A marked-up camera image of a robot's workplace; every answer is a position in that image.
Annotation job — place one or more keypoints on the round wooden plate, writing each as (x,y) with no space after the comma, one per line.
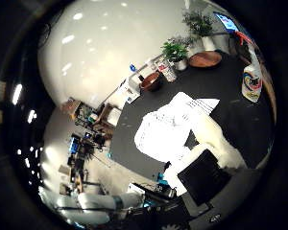
(204,59)

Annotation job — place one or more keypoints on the blue capped bottle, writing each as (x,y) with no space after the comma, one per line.
(133,68)

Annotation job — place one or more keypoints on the tall bushy plant white pot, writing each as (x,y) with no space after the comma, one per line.
(200,25)

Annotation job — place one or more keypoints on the white box appliance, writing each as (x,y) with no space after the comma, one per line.
(129,91)

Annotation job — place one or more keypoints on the dark wooden bowl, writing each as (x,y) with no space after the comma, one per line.
(151,82)

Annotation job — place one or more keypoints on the white canister red print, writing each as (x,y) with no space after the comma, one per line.
(167,71)

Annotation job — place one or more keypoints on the green leafy plant white pot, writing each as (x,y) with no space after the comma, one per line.
(176,52)

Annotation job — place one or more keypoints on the small white carton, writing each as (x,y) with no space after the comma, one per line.
(114,117)

